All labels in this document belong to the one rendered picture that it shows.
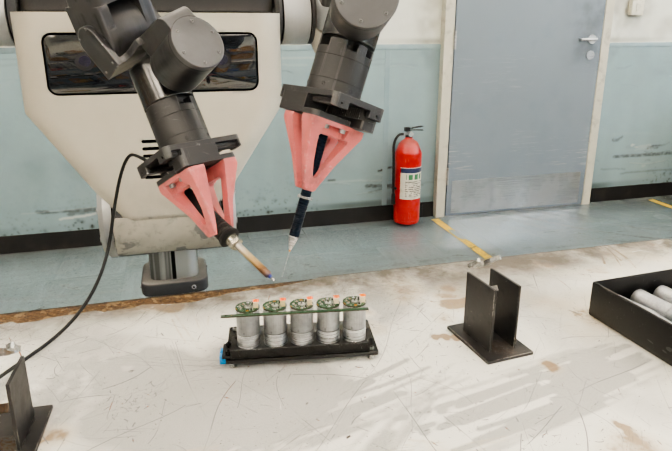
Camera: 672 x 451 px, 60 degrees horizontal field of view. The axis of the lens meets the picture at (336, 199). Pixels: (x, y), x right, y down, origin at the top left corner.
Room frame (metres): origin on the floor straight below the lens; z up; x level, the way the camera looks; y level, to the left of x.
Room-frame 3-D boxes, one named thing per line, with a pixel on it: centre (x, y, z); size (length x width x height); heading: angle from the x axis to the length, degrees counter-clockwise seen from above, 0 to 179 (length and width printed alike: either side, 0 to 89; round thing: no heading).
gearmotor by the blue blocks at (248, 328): (0.55, 0.09, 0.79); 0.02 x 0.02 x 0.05
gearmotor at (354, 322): (0.56, -0.02, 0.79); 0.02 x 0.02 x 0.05
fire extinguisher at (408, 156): (3.19, -0.41, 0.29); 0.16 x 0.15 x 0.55; 105
